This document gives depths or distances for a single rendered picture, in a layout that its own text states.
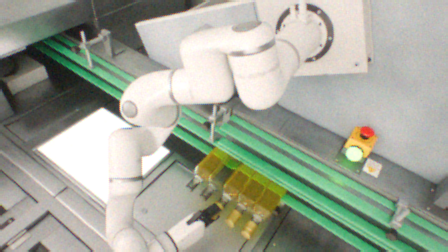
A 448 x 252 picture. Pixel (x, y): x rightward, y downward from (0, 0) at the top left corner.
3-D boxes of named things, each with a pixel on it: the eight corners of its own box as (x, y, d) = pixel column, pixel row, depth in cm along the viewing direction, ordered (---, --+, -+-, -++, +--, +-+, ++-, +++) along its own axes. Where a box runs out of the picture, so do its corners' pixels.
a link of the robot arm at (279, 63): (265, 80, 77) (234, 114, 67) (255, 28, 70) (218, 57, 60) (303, 81, 71) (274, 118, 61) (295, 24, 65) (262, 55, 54)
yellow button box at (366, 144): (348, 139, 101) (340, 152, 96) (357, 123, 95) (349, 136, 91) (369, 149, 98) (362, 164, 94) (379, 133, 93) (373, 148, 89)
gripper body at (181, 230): (175, 263, 89) (206, 239, 94) (174, 248, 81) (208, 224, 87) (161, 242, 92) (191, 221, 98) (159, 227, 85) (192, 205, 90)
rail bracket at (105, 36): (118, 49, 142) (76, 71, 129) (112, 14, 130) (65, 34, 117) (126, 53, 141) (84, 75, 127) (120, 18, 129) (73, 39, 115)
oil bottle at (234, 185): (251, 157, 115) (218, 197, 102) (254, 148, 111) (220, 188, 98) (264, 165, 113) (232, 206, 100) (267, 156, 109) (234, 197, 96)
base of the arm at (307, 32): (277, -1, 79) (249, 19, 70) (326, -6, 73) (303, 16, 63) (283, 56, 88) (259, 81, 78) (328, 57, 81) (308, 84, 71)
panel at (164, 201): (103, 109, 142) (33, 153, 122) (102, 104, 140) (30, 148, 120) (272, 219, 112) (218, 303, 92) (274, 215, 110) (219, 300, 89)
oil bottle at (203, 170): (226, 143, 119) (191, 179, 106) (227, 133, 115) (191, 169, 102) (238, 150, 117) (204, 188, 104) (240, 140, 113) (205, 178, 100)
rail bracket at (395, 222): (392, 199, 88) (380, 235, 80) (406, 185, 83) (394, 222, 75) (407, 207, 87) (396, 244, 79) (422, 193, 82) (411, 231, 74)
